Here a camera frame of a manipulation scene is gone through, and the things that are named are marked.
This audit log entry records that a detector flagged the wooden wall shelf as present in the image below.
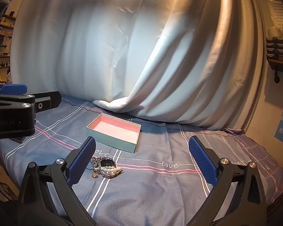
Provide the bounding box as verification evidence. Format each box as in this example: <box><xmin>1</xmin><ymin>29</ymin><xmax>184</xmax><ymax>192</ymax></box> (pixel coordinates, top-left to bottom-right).
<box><xmin>268</xmin><ymin>58</ymin><xmax>283</xmax><ymax>84</ymax></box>

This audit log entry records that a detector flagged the blue plaid bedsheet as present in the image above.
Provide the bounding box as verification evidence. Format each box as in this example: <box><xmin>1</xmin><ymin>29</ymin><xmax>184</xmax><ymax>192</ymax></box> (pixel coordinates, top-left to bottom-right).
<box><xmin>0</xmin><ymin>94</ymin><xmax>283</xmax><ymax>226</ymax></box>

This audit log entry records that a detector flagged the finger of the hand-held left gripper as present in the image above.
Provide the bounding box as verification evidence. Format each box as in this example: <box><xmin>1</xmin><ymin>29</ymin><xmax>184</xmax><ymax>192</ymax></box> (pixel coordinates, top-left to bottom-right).
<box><xmin>0</xmin><ymin>83</ymin><xmax>28</xmax><ymax>95</ymax></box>
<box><xmin>34</xmin><ymin>91</ymin><xmax>62</xmax><ymax>114</ymax></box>

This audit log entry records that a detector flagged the white paper notice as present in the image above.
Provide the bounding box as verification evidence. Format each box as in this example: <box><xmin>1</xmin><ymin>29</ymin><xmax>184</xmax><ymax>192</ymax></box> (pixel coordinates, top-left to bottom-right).
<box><xmin>266</xmin><ymin>0</ymin><xmax>283</xmax><ymax>29</ymax></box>

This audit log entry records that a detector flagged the wooden shelving with goods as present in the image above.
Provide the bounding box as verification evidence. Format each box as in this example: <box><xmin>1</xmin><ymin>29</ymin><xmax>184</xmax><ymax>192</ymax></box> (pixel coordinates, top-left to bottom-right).
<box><xmin>0</xmin><ymin>11</ymin><xmax>17</xmax><ymax>85</ymax></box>

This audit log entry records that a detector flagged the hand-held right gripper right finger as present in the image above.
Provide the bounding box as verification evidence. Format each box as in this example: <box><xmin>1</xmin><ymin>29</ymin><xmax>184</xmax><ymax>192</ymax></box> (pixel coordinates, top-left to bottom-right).
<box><xmin>188</xmin><ymin>135</ymin><xmax>267</xmax><ymax>226</ymax></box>

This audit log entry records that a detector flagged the silver chain necklace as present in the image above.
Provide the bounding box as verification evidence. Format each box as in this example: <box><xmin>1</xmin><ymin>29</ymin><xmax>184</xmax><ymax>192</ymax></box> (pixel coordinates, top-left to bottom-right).
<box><xmin>86</xmin><ymin>156</ymin><xmax>102</xmax><ymax>170</ymax></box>

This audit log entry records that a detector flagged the white pearl bracelet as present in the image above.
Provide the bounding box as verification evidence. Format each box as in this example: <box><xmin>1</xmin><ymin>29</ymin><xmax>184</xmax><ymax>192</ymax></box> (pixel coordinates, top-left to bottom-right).
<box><xmin>100</xmin><ymin>166</ymin><xmax>119</xmax><ymax>174</ymax></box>

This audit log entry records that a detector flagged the teal box with pink lining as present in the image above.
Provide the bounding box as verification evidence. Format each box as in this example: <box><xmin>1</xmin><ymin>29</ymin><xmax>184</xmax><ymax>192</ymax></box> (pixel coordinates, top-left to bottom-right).
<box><xmin>86</xmin><ymin>112</ymin><xmax>142</xmax><ymax>153</ymax></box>

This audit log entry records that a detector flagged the white curtain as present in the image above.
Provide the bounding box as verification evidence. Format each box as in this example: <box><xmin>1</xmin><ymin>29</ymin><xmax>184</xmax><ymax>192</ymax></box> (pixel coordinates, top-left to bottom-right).
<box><xmin>11</xmin><ymin>0</ymin><xmax>267</xmax><ymax>131</ymax></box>

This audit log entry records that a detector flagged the watch with beige strap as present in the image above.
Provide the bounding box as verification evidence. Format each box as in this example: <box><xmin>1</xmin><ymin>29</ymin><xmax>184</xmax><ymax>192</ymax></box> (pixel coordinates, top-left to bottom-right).
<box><xmin>99</xmin><ymin>157</ymin><xmax>124</xmax><ymax>178</ymax></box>

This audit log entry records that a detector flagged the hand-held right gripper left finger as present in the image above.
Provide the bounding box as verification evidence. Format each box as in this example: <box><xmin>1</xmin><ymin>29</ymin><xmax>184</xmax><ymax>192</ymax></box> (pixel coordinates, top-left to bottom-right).
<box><xmin>18</xmin><ymin>136</ymin><xmax>97</xmax><ymax>226</ymax></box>

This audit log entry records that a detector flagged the black flat rectangular device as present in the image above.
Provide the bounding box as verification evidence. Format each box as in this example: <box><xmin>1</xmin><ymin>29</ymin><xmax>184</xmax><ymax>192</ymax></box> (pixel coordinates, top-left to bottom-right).
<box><xmin>9</xmin><ymin>135</ymin><xmax>35</xmax><ymax>144</ymax></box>

